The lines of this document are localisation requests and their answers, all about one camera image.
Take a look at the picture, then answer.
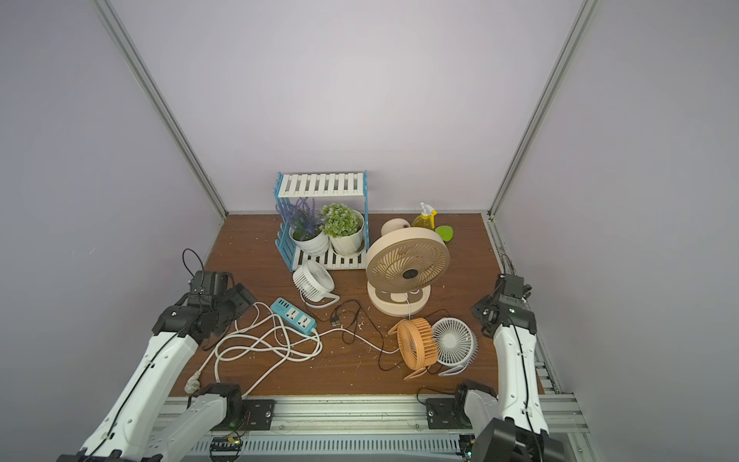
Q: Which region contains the white pot green plant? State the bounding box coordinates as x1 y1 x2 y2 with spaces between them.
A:
319 202 365 256

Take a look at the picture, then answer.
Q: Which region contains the black thin fan cable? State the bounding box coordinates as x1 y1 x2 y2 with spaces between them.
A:
328 298 451 373

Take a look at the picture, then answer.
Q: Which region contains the aluminium front rail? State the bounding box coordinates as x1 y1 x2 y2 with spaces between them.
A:
143 393 590 457

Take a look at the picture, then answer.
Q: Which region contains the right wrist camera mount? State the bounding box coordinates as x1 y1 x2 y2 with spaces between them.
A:
495 273 532 300

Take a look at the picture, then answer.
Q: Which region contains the teal white power strip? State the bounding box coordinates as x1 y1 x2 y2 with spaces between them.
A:
269 298 317 336

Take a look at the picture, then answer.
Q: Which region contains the beige round humidifier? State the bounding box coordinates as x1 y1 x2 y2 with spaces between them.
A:
380 218 410 236

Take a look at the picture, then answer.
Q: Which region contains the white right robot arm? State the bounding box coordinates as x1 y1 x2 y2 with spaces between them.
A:
462 295 565 461

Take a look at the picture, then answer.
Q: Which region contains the green round small object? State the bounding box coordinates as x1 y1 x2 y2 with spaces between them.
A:
435 225 454 243

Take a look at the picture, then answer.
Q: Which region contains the white power cable with plug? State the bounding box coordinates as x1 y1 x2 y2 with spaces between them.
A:
183 299 324 398

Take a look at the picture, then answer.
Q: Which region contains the white round tilting desk fan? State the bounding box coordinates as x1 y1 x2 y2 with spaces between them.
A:
293 260 341 309

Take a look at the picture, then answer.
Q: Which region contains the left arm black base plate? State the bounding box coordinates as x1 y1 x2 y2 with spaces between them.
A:
214 398 276 432

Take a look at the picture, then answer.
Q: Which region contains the yellow spray bottle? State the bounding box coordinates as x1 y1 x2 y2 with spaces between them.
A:
411 202 438 231

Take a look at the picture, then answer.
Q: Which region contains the small white desk fan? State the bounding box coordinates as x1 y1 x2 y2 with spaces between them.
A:
432 318 478 377

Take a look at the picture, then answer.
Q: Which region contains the white pot purple lavender plant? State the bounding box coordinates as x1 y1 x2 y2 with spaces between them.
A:
276 198 329 256

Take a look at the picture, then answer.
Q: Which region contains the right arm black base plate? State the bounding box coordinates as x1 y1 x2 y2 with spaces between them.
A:
419 397 471 430

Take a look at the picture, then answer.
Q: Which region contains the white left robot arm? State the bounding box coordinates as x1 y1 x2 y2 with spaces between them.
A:
58 284 256 461

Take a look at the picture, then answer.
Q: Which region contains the orange ribbed desk fan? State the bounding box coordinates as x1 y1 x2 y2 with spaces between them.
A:
388 318 439 380

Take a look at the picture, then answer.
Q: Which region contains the blue white wooden plant shelf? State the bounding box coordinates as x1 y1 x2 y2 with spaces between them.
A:
273 171 370 271

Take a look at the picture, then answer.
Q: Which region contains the large beige desk fan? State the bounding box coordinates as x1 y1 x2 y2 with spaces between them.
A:
366 227 450 318

